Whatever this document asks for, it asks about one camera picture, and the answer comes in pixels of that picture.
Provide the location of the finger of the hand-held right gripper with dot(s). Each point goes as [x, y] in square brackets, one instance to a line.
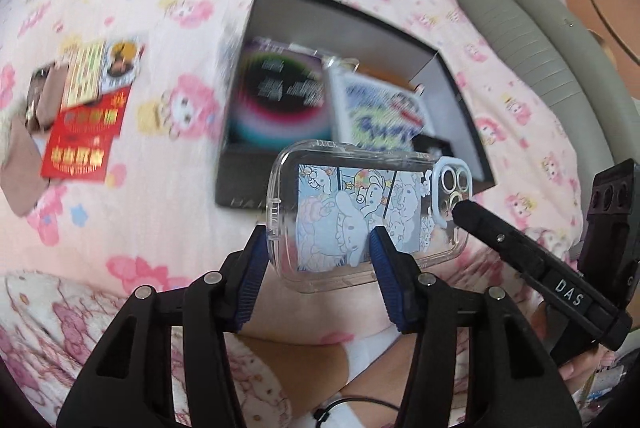
[480, 218]

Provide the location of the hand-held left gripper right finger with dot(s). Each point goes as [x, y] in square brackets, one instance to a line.
[397, 293]

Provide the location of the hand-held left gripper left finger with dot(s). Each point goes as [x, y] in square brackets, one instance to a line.
[248, 293]

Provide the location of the clear cartoon phone case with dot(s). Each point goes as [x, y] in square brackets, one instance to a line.
[325, 218]

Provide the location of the black cardboard box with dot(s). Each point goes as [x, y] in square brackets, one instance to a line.
[240, 178]

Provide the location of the white shorts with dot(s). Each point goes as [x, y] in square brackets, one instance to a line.
[365, 353]

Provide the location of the person's leg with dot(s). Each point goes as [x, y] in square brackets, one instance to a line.
[300, 368]

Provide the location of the pink cartoon printed blanket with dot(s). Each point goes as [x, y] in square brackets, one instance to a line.
[150, 208]

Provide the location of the white pink printed quilt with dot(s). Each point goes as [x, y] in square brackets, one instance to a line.
[60, 323]

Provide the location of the red gold envelope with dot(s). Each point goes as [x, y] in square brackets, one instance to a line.
[80, 148]

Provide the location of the wooden comb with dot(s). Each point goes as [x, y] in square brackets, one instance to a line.
[22, 173]

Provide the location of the round portrait sticker card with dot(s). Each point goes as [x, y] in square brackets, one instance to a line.
[120, 61]

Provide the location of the brown sachet packet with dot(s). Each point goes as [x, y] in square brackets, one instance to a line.
[45, 93]

